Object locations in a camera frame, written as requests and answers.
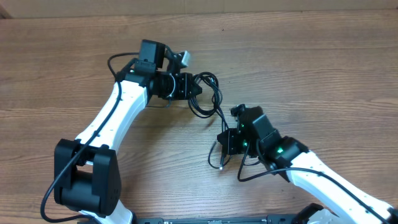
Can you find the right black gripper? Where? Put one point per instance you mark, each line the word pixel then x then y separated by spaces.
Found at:
pixel 229 141

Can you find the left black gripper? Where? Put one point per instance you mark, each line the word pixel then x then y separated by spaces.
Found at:
pixel 186 79

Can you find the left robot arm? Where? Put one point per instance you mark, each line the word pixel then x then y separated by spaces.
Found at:
pixel 86 172

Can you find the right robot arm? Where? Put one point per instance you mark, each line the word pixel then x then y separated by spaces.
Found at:
pixel 339 200

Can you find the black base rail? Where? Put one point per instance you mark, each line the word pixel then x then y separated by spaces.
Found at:
pixel 268 219

